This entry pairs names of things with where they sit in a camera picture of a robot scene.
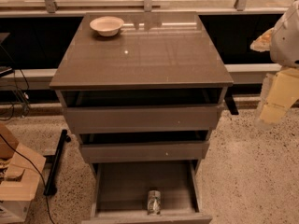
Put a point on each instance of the grey drawer cabinet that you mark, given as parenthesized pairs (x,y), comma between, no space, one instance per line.
(158,59)

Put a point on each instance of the black cabinet leg bracket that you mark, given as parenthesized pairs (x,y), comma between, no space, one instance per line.
(230,102)

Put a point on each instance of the cardboard box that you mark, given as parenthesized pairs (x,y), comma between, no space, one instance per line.
(20,171)

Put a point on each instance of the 7up soda can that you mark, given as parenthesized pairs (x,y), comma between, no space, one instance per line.
(154,202)

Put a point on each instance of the bottom open grey drawer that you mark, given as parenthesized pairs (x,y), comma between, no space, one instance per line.
(121,194)

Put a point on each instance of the black metal stand bar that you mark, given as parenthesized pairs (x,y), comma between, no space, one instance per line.
(54,161)

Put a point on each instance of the white paper bowl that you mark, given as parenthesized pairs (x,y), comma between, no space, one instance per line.
(107,26)

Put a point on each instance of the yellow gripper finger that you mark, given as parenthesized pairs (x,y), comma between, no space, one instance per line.
(279,93)
(263,42)

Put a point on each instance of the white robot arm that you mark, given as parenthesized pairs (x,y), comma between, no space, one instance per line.
(284,48)

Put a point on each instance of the top grey drawer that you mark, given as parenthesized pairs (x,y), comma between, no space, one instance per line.
(83,120)

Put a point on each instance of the middle grey drawer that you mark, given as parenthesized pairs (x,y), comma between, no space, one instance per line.
(172,151)

